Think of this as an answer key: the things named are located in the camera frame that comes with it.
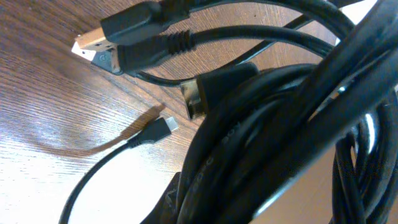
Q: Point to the black speckled left gripper finger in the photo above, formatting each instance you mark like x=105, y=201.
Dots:
x=165, y=211

